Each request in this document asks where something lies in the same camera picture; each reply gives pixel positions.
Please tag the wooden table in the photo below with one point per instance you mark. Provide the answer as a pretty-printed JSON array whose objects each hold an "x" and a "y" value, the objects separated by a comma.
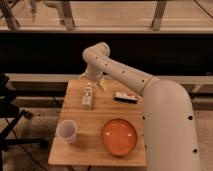
[{"x": 88, "y": 148}]

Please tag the orange ceramic bowl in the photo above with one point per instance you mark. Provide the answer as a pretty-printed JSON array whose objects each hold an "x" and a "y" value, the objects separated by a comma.
[{"x": 119, "y": 137}]

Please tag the white plastic cup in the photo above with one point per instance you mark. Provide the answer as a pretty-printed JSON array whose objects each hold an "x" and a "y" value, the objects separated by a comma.
[{"x": 67, "y": 131}]

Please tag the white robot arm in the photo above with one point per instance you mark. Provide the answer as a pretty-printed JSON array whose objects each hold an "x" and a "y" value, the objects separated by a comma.
[{"x": 170, "y": 135}]

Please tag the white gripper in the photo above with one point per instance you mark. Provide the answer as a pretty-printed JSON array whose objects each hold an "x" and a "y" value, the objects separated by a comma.
[{"x": 94, "y": 74}]

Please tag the clear plastic bottle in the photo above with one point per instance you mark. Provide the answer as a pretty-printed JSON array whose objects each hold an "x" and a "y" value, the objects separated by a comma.
[{"x": 87, "y": 96}]

